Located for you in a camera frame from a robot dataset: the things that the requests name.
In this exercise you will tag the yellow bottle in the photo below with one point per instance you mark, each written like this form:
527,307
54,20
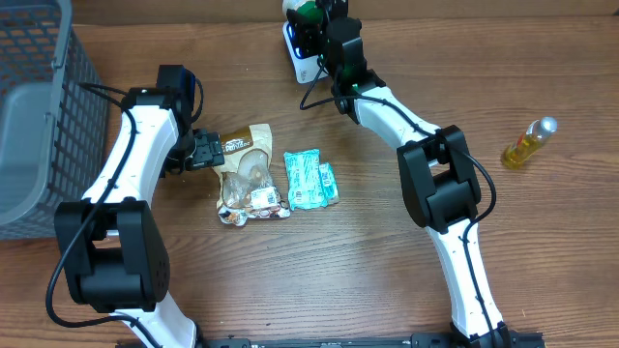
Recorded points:
533,139

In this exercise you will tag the dark grey plastic basket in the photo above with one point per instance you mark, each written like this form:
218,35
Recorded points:
53,133

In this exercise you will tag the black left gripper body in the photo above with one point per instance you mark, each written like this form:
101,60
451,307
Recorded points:
195,150

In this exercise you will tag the white barcode scanner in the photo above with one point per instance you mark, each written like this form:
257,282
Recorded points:
305,68

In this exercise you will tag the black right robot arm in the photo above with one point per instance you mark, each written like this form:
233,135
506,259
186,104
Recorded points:
438,176

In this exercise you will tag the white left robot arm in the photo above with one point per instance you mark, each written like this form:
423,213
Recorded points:
112,253

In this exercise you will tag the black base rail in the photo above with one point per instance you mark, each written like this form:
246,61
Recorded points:
416,340

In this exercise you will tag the green lid jar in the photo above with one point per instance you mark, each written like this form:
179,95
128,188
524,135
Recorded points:
302,10

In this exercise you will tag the brown snack packet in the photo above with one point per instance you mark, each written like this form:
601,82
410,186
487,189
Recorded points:
248,190

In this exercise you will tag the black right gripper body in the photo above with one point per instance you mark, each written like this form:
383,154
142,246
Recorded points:
314,43

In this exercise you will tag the teal tissue pack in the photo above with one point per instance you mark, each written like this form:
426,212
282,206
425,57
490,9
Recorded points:
329,183

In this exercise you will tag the light blue wipes pack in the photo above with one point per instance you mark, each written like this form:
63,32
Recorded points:
305,189

